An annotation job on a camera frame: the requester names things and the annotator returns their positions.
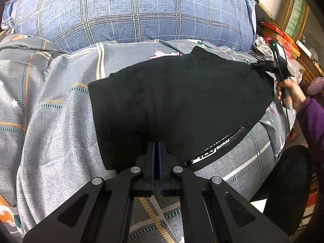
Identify purple sleeve forearm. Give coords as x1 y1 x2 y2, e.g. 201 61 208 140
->
297 97 324 174

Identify cluttered bedside items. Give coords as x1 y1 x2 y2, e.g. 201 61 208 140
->
253 21 324 82

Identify person's right hand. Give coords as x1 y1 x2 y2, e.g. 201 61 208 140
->
275 79 306 112

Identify black pants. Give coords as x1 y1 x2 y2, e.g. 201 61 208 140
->
88 47 274 171

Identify grey patterned bed sheet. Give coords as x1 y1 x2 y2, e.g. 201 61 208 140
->
1 35 288 242

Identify blue plaid pillow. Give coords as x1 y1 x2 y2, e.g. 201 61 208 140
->
1 0 256 52

